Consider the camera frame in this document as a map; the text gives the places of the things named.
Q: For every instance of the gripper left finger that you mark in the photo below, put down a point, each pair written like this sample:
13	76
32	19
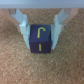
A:
22	26

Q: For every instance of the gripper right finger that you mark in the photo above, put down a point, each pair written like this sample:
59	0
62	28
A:
60	25

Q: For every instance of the purple block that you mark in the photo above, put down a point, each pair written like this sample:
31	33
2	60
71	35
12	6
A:
40	38

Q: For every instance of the white cabinet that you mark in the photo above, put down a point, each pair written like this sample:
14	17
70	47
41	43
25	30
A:
41	4

